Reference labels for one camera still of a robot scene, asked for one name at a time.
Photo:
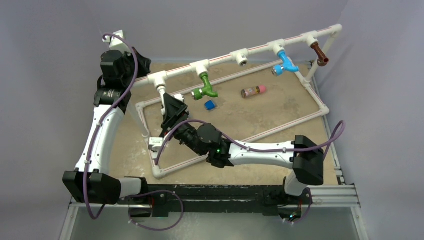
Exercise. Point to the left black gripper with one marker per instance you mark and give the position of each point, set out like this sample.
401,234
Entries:
143,64

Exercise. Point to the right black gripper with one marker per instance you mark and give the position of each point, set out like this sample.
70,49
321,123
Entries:
173,107

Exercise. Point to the white water faucet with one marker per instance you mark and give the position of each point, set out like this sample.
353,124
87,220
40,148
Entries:
162,92

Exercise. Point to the white pvc pipe frame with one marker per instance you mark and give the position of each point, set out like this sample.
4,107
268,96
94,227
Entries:
325,38

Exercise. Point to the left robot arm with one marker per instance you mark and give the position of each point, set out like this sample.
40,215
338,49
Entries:
90,180

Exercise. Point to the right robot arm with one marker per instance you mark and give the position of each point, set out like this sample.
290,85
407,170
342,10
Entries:
302,156

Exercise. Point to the green water faucet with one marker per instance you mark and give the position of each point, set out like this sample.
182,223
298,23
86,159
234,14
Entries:
207,89

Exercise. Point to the blue water faucet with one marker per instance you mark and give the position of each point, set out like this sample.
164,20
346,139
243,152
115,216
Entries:
285,66

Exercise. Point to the brown water faucet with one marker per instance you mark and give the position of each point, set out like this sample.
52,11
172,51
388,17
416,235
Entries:
322,59

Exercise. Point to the blue cube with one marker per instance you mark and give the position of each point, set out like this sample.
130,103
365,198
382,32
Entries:
210,105

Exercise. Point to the pink capped bottle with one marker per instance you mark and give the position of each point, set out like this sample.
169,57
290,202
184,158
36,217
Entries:
252,91

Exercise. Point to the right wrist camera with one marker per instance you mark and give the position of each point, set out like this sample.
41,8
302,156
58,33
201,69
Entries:
155,143

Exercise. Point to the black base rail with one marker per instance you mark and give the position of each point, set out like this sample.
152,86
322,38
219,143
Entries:
268,200

